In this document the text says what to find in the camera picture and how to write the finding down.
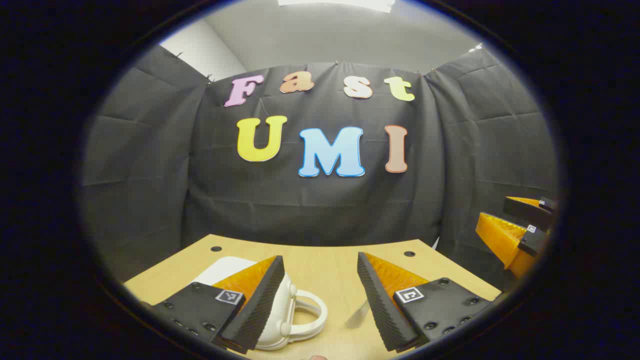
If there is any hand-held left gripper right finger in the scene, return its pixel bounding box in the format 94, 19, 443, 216
356, 251, 501, 353

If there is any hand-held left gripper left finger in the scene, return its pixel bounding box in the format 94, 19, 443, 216
142, 255, 286, 356

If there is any white suitcase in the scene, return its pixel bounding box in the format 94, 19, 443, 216
192, 256, 329, 351

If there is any black backdrop cloth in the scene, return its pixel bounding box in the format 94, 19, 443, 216
80, 44, 560, 291

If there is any ceiling light panel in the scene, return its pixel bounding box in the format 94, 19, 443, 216
277, 0, 396, 14

